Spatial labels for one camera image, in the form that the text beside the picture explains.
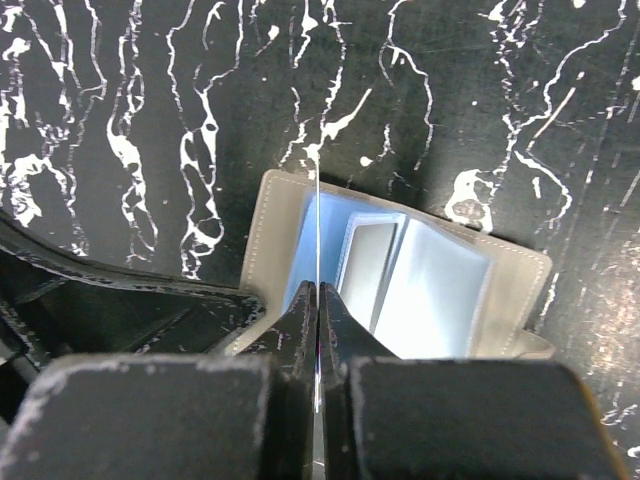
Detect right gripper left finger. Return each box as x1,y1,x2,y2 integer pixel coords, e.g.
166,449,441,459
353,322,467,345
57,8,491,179
1,281,317,479

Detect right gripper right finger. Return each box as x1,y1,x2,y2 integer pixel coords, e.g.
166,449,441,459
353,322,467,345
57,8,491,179
318,284,627,479

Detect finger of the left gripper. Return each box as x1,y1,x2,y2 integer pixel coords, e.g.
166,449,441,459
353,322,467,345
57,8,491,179
1,214,264,424

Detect thin silver credit card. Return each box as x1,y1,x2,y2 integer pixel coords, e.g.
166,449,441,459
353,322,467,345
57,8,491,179
313,154,322,414

